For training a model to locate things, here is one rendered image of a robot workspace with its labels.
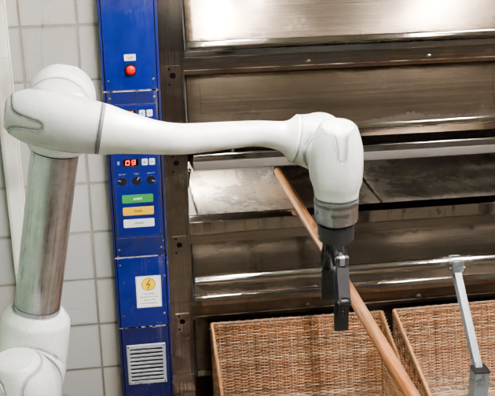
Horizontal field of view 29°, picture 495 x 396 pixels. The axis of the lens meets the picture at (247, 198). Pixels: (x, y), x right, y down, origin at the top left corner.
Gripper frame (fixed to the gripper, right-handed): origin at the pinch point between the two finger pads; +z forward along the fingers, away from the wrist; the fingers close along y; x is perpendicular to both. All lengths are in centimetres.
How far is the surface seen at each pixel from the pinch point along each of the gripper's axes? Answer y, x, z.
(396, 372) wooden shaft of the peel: 7.1, 12.1, 12.2
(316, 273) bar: -51, 6, 17
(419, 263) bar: -52, 34, 17
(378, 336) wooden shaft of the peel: -7.6, 11.8, 12.2
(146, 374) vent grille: -82, -42, 65
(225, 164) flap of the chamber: -73, -16, -7
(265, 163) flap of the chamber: -74, -4, -6
